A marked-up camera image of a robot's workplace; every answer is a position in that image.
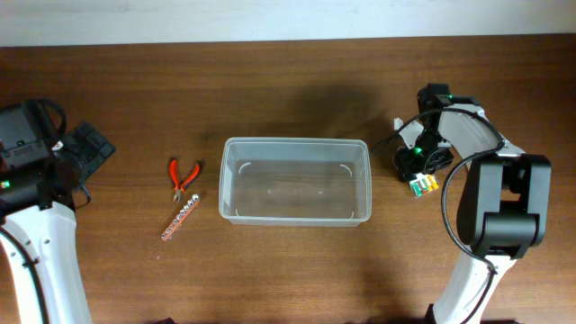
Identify clear case of screwdrivers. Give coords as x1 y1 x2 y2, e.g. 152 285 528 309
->
409 173 439 197

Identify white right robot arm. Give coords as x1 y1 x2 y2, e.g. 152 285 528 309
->
392 84 552 324

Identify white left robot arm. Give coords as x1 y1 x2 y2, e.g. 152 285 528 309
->
1 99 115 323

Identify clear plastic container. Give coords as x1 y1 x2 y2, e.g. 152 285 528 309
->
219 137 372 227

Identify orange handled cutting pliers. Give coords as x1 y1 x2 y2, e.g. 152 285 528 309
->
168 158 202 202

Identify orange socket bit rail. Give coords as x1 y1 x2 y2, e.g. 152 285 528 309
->
161 194 201 242

